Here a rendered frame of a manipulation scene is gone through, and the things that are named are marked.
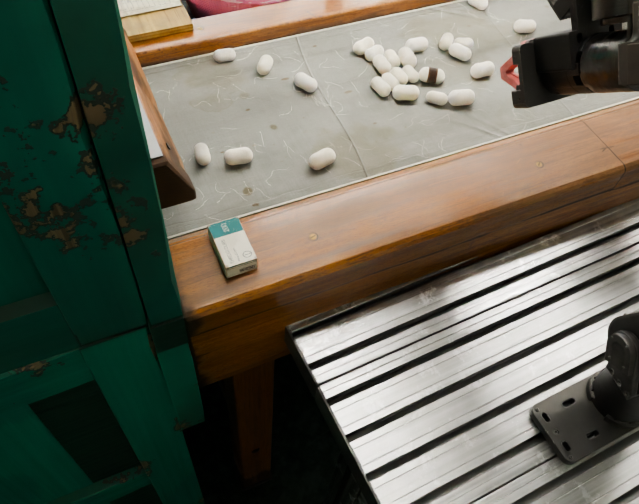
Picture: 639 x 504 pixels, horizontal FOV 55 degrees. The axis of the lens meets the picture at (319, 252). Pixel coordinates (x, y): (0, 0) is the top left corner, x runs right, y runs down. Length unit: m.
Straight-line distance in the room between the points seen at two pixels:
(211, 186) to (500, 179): 0.36
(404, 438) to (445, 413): 0.06
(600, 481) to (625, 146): 0.43
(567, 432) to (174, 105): 0.63
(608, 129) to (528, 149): 0.13
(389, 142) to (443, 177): 0.10
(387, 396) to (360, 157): 0.31
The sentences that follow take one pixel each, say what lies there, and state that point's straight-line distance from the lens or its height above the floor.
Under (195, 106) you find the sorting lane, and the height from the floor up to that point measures 0.74.
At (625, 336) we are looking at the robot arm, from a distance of 0.67.
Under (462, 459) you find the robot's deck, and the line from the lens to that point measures 0.70.
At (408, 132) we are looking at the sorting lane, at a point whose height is 0.74.
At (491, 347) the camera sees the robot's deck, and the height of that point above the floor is 0.67.
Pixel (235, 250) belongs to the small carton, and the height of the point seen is 0.79.
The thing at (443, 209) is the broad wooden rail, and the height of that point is 0.76.
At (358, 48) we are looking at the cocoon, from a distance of 0.95.
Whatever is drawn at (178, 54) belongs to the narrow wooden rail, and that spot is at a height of 0.75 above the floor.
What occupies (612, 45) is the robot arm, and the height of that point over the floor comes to 0.99.
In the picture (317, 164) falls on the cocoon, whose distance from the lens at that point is 0.77.
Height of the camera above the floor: 1.32
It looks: 55 degrees down
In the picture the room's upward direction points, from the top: 7 degrees clockwise
